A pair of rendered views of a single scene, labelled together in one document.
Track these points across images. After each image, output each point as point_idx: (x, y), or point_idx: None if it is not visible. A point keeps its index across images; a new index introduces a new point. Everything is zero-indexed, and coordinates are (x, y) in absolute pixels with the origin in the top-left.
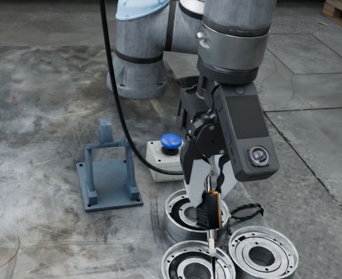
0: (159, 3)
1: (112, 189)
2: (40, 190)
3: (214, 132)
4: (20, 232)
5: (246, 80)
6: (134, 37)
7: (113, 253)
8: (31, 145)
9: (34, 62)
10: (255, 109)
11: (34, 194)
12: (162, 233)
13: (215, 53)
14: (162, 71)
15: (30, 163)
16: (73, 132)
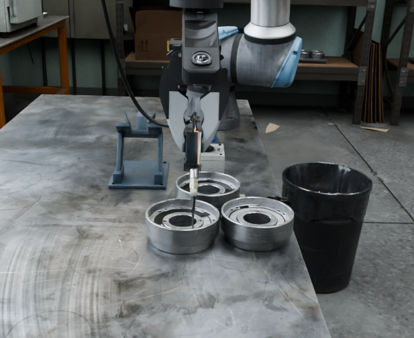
0: (223, 33)
1: (141, 176)
2: (76, 174)
3: None
4: (43, 194)
5: (203, 5)
6: None
7: (118, 212)
8: (86, 149)
9: (119, 105)
10: (211, 29)
11: (70, 175)
12: None
13: None
14: (231, 104)
15: (78, 158)
16: (128, 145)
